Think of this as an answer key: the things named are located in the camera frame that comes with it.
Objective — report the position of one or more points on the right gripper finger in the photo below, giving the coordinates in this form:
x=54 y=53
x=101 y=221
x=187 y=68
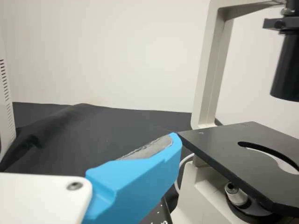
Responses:
x=135 y=177

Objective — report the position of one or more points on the cream microscope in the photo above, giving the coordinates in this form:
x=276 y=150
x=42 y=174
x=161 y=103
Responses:
x=233 y=149

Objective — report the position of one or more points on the white incubator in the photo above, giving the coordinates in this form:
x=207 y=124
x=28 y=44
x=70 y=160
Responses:
x=5 y=112

